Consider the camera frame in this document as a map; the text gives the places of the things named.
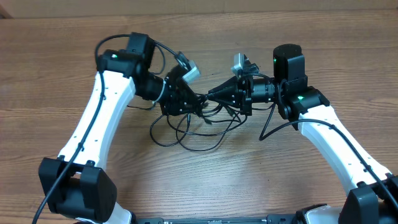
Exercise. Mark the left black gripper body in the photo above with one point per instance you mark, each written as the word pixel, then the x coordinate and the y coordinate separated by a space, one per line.
pixel 170 98

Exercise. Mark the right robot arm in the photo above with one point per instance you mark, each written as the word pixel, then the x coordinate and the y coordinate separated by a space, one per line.
pixel 371 188

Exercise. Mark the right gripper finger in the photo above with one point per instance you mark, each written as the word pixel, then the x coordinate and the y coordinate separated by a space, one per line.
pixel 229 87
pixel 224 99

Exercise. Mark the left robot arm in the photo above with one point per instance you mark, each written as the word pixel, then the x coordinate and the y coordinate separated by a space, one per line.
pixel 75 183

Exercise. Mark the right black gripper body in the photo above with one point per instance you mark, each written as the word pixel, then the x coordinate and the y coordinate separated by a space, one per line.
pixel 245 98

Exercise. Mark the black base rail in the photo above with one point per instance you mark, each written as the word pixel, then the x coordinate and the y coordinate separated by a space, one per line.
pixel 214 220

